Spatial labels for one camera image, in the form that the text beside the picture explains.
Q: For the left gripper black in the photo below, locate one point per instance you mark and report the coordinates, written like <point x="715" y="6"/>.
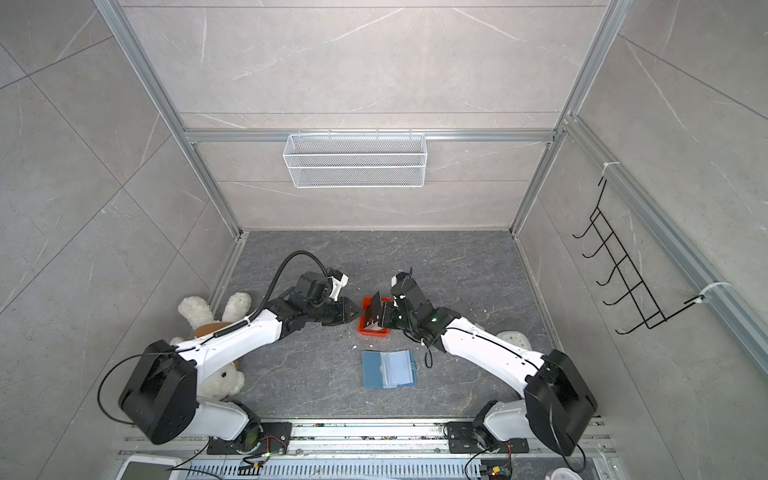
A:
<point x="346" y="311"/>

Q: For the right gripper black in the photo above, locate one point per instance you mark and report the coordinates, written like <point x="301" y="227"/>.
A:
<point x="386" y="314"/>

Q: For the blue leather card holder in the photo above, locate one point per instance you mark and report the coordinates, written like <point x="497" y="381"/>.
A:
<point x="388" y="370"/>

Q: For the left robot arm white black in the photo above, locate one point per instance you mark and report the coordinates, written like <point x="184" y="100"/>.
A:
<point x="164" y="396"/>

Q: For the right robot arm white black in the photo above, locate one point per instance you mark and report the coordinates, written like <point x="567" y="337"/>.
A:
<point x="555" y="404"/>

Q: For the stack of credit cards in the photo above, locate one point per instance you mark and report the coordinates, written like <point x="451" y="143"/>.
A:
<point x="373" y="325"/>

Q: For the red plastic tray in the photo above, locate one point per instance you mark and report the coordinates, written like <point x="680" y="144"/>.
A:
<point x="369" y="312"/>

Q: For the white plush bunny toy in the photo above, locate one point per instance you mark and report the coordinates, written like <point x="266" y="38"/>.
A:
<point x="219" y="380"/>

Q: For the round mint alarm clock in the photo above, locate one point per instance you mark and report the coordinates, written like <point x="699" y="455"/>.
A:
<point x="515" y="338"/>

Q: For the white tablet device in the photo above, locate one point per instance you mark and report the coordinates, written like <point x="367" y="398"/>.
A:
<point x="149" y="467"/>

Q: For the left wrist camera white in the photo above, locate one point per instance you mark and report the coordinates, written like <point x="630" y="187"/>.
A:
<point x="338" y="281"/>

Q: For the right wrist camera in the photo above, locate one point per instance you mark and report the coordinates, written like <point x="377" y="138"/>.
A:
<point x="402" y="280"/>

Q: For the white wire mesh basket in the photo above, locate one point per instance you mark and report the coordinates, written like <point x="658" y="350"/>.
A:
<point x="356" y="160"/>

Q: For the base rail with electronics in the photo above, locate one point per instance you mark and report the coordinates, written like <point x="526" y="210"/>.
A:
<point x="395" y="448"/>

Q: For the black wire hook rack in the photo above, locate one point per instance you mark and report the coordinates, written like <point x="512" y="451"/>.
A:
<point x="625" y="272"/>

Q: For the aluminium frame rails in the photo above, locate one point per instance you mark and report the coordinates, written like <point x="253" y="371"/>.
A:
<point x="727" y="306"/>

